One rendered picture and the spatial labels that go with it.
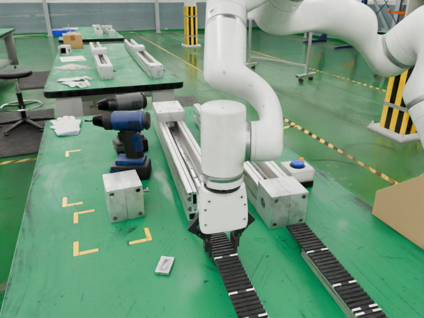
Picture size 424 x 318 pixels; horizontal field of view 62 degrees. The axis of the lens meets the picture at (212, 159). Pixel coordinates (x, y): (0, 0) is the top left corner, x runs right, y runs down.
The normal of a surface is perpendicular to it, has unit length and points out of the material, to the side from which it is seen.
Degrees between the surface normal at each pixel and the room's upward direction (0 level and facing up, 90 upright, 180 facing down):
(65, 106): 90
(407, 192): 90
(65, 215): 0
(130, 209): 90
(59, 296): 0
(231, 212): 90
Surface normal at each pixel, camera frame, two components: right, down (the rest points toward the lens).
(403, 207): -0.93, 0.14
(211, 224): 0.20, 0.40
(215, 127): -0.33, 0.39
